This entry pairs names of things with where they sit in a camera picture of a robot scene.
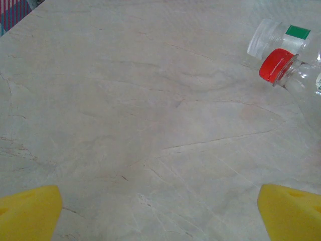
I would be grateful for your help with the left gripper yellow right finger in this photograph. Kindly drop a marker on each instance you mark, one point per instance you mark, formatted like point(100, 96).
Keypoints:
point(293, 218)

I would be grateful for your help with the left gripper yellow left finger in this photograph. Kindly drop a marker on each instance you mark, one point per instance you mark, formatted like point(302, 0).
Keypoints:
point(25, 216)

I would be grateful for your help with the white cap green band bottle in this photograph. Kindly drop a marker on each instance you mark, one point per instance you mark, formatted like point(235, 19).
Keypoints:
point(265, 37)

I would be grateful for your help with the red cap red label bottle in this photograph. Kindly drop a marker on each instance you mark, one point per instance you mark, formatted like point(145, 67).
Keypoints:
point(273, 65)

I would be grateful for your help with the plaid patterned backdrop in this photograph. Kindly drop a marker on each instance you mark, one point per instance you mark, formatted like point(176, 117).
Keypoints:
point(12, 12)

